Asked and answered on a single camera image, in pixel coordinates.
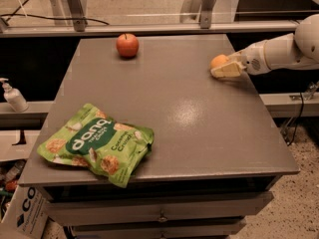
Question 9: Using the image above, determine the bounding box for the white cardboard box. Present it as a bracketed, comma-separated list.
[0, 186, 48, 239]

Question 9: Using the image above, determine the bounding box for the metal frame bracket left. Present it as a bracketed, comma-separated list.
[67, 0, 87, 32]

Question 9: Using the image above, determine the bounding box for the white pump bottle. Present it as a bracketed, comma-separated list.
[0, 78, 28, 113]

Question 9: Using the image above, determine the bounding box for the green rice chip bag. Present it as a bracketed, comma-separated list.
[37, 104, 155, 188]

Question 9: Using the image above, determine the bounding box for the grey drawer cabinet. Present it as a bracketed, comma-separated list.
[20, 35, 298, 239]

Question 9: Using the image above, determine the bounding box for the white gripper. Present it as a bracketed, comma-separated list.
[210, 40, 270, 78]

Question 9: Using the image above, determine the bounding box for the metal frame bracket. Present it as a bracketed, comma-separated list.
[67, 0, 87, 32]
[199, 0, 215, 29]

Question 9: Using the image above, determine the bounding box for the metal frame bracket right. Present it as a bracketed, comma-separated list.
[199, 0, 215, 29]

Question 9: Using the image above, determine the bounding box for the black cable on floor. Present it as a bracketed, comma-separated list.
[0, 0, 111, 27]

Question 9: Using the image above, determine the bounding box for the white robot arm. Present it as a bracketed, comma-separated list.
[210, 14, 319, 79]

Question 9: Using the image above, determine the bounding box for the orange fruit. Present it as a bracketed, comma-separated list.
[210, 54, 228, 69]

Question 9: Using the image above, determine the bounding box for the red apple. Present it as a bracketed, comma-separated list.
[116, 33, 140, 58]

